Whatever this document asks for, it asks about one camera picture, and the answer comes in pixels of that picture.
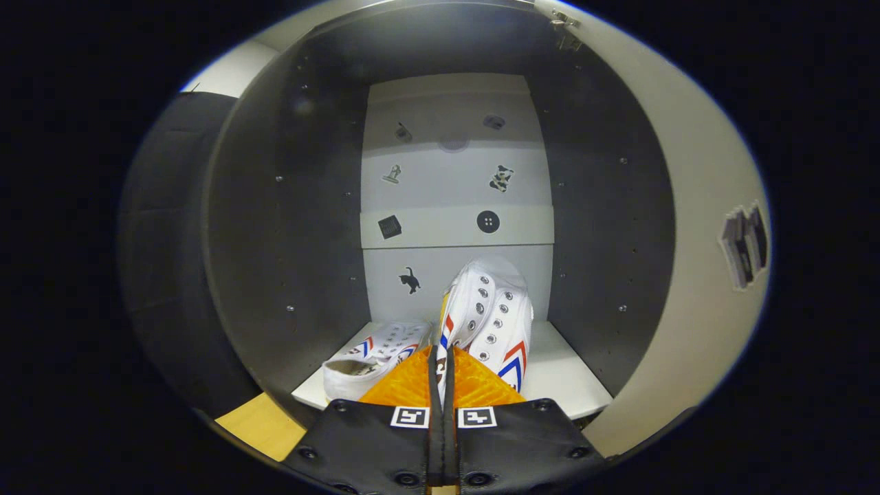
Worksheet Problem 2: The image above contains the white striped canvas shoe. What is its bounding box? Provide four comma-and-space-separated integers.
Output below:
434, 256, 535, 406
322, 321, 432, 403

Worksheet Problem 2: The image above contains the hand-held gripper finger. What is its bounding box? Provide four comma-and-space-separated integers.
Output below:
443, 346, 606, 495
282, 344, 441, 495

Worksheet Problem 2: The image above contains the dark grey shoe cabinet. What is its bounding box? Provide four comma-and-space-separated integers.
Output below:
203, 0, 678, 430

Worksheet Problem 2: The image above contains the metal door hinge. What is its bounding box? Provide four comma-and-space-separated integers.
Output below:
550, 8, 584, 50

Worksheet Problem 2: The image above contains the black backdrop cloth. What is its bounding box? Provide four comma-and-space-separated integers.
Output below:
118, 91, 262, 419

